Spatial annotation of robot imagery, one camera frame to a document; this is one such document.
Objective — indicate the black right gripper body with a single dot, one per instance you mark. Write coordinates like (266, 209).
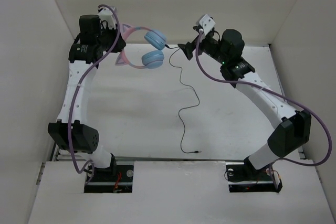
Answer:
(211, 46)

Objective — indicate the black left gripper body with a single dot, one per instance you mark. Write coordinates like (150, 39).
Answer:
(107, 36)

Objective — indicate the pink blue cat-ear headphones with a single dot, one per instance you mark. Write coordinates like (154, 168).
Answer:
(155, 43)

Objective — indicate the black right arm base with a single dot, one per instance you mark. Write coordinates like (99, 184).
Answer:
(241, 180)

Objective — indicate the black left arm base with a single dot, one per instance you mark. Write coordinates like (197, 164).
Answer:
(118, 181)

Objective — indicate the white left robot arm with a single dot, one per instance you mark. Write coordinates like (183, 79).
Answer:
(99, 35)

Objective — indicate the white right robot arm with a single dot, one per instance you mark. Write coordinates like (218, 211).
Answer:
(291, 127)

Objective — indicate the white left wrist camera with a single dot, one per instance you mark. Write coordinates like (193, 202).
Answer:
(107, 18)

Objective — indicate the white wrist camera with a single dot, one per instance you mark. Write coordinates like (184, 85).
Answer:
(107, 18)
(206, 24)

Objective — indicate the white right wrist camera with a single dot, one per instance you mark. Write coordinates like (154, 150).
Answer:
(206, 24)

